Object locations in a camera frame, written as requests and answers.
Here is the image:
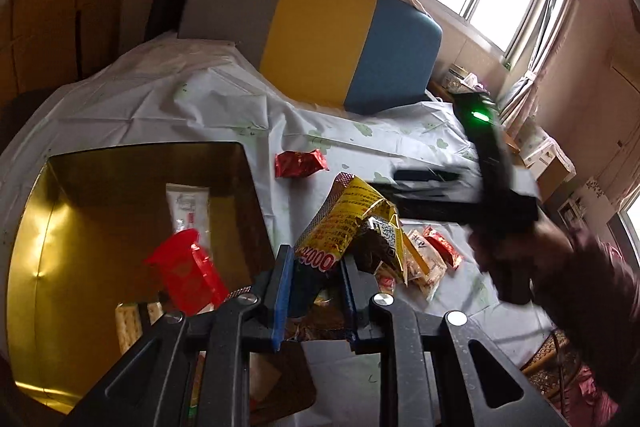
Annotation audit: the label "white boxes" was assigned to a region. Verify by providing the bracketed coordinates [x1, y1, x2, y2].
[517, 122, 576, 178]

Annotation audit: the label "yellow snack packet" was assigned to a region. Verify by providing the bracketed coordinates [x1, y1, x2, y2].
[290, 172, 403, 343]

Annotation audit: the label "tissue box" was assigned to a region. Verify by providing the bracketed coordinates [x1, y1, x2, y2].
[442, 64, 481, 95]

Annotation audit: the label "dark red foil packet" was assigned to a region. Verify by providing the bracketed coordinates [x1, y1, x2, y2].
[274, 149, 330, 180]

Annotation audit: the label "clear packet with beige snack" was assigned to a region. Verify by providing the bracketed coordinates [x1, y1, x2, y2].
[400, 229, 448, 303]

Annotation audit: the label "wooden side table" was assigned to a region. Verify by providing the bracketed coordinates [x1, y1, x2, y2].
[430, 79, 576, 202]

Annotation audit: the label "grey yellow blue chair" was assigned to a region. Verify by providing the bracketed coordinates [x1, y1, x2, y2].
[177, 0, 443, 115]

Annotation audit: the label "white tablecloth with green clouds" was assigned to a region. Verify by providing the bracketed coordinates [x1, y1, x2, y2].
[0, 29, 556, 427]

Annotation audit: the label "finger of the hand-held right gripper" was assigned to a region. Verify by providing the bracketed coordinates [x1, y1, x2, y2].
[370, 182, 483, 204]
[392, 167, 463, 184]

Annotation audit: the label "white packet with red ends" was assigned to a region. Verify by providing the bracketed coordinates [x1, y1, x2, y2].
[165, 183, 211, 238]

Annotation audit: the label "red and white snack packet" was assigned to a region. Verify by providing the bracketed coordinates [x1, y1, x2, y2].
[422, 227, 465, 270]

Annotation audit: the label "gold tin box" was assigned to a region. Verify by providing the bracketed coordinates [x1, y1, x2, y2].
[0, 141, 318, 427]

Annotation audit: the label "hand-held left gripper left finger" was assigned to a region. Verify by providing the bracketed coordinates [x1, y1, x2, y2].
[60, 244, 296, 427]

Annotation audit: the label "white nut bar packet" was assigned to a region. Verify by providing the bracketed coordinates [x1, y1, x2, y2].
[115, 302, 166, 355]

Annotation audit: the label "person's right forearm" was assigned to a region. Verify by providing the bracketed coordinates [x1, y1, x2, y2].
[530, 227, 640, 413]

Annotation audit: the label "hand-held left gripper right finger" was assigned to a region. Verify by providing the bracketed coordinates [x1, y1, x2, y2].
[340, 257, 571, 427]

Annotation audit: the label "orange wooden wardrobe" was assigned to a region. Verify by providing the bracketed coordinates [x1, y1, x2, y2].
[0, 0, 146, 108]

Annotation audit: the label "person's right hand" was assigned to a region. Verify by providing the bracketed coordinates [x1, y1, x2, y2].
[470, 214, 576, 303]

